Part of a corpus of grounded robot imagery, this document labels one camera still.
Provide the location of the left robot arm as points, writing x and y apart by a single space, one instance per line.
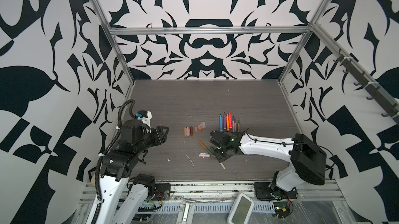
118 195

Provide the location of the pink-red marker pen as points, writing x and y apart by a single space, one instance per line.
230 120

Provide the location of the blue marker pen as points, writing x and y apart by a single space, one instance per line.
220 122

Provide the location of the small circuit board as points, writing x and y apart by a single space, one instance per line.
283 209

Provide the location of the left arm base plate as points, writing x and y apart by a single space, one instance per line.
162 191

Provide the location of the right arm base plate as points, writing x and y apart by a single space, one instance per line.
270 192

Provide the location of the purple marker pen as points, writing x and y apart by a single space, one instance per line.
224 120

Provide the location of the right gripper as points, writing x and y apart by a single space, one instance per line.
220 158

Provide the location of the gold cap green pen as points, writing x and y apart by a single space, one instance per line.
205 147

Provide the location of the orange marker pen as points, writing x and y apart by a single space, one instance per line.
227 122

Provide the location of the black coat hook rail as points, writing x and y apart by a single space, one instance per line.
375 90

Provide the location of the white plastic clip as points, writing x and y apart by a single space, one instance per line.
186 213

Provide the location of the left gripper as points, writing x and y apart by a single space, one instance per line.
157 135

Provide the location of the green cap beige pen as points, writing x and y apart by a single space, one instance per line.
222 164

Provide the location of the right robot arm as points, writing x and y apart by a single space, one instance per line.
306 160

